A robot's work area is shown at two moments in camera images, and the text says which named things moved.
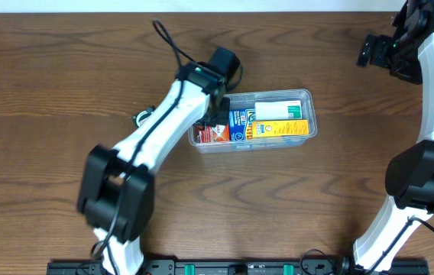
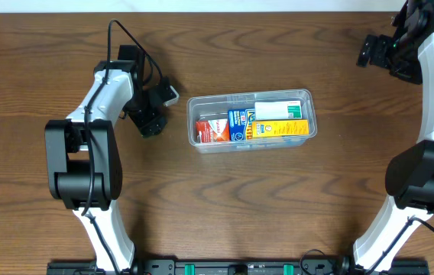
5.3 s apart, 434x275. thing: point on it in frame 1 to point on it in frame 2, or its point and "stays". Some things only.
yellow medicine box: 280,127 stays
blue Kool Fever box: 241,124 stays
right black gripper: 370,50 stays
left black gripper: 225,120 to 146,129
